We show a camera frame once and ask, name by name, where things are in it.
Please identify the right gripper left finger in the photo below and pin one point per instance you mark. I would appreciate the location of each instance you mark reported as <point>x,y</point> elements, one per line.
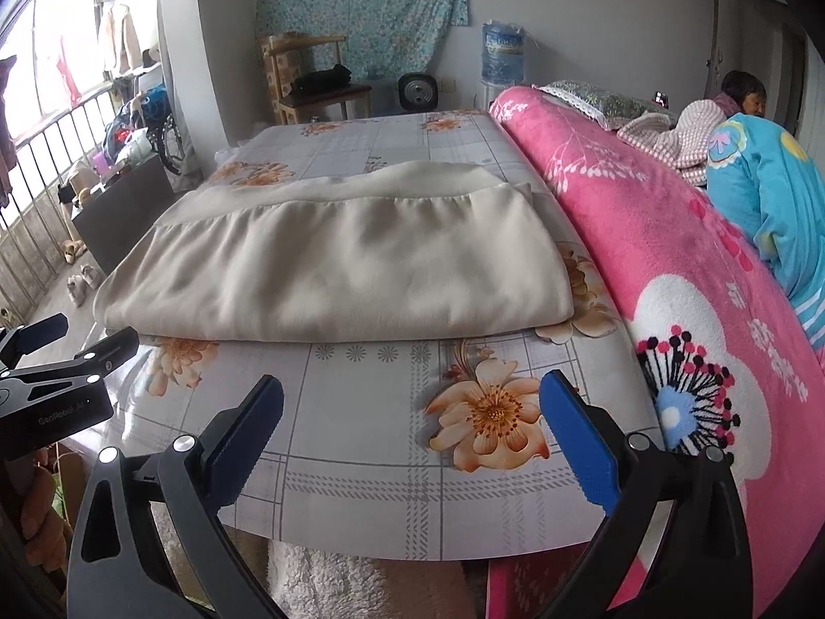
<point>117,565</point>

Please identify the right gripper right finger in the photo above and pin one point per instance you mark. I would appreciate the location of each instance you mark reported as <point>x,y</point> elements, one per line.
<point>673,541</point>

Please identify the beige zip jacket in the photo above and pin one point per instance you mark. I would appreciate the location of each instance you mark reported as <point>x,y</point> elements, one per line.
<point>412,251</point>

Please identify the person's left hand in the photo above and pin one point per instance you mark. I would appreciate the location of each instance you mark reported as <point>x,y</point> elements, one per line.
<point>42,527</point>

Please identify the right white shoe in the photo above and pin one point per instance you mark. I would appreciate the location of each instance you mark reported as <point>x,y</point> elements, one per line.
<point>91,276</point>

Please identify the white fluffy rug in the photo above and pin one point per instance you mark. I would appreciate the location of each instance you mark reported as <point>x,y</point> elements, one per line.
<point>311,583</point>

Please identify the metal balcony railing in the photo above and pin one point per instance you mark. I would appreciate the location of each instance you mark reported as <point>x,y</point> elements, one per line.
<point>33,225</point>

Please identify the dark grey cabinet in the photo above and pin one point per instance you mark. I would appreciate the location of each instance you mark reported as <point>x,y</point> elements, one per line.
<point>114,220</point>

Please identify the pink floral blanket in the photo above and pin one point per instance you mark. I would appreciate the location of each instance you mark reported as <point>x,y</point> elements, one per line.
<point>717,340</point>

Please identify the floral grey bed sheet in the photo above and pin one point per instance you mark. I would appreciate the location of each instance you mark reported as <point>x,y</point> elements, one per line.
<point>350,468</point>

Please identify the child in blue jacket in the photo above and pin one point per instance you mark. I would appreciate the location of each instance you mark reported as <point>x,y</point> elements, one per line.
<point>762,181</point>

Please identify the black bag on chair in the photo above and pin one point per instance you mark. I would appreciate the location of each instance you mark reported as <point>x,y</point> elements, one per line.
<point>322,82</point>

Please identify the wooden chair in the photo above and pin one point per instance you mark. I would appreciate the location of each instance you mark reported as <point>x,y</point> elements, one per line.
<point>287,56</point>

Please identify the woman in checked jacket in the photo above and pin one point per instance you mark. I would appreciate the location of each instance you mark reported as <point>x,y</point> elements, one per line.
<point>682,146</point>

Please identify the grey lace pillow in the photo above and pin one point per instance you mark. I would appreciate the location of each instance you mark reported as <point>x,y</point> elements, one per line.
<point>607,108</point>

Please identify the white water dispenser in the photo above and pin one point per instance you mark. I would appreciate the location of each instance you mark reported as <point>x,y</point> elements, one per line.
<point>490,93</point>

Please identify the blue water bottle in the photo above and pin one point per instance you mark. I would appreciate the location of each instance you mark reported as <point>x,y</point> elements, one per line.
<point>502,56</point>

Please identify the teal floral wall cloth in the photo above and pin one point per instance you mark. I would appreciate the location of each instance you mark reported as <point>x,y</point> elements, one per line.
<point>383,38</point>

